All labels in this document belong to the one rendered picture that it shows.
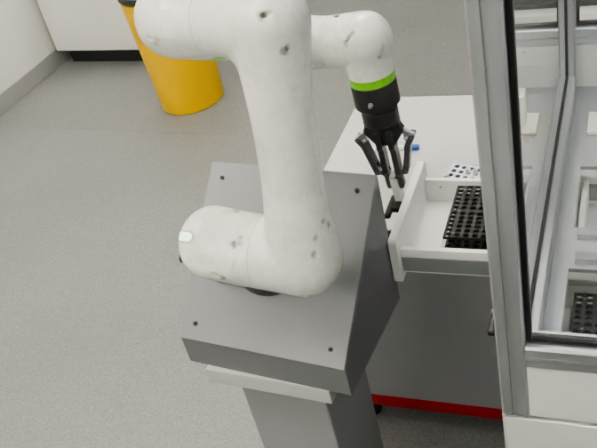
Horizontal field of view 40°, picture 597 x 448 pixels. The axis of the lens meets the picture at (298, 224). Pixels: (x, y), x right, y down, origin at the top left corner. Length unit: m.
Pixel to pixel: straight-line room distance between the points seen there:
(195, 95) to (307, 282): 3.04
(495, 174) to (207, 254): 0.58
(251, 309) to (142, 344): 1.43
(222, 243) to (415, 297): 0.82
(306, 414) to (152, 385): 1.17
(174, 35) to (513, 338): 0.65
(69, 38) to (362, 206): 3.93
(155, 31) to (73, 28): 4.01
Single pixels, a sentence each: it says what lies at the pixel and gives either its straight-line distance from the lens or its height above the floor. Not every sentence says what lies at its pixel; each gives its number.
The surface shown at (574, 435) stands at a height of 0.91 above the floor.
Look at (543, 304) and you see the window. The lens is 1.15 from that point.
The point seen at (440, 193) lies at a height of 0.86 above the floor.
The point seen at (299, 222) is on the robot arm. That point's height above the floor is 1.20.
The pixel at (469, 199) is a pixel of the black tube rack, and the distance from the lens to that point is 1.78.
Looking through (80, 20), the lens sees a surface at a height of 0.29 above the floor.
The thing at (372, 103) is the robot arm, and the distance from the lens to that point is 1.63.
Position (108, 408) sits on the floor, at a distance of 2.88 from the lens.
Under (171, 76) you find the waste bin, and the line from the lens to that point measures 4.27.
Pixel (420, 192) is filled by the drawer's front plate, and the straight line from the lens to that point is 1.84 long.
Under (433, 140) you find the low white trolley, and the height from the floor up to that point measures 0.76.
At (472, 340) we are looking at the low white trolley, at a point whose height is 0.39.
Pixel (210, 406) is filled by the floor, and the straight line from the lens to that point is 2.73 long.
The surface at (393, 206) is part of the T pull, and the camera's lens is 1.78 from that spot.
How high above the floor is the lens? 1.96
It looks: 36 degrees down
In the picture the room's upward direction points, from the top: 15 degrees counter-clockwise
